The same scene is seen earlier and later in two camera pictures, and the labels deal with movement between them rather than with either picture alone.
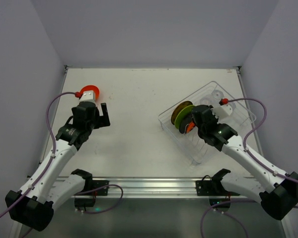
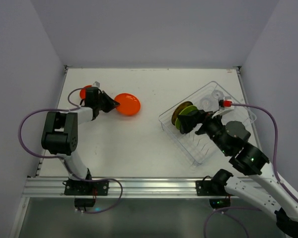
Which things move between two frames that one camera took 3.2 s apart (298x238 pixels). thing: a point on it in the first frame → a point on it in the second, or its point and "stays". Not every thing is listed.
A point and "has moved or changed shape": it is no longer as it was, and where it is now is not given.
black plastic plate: [186, 120] stays
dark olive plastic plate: [179, 107] stays
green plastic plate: [182, 113] stays
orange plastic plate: [190, 125] has moved or changed shape
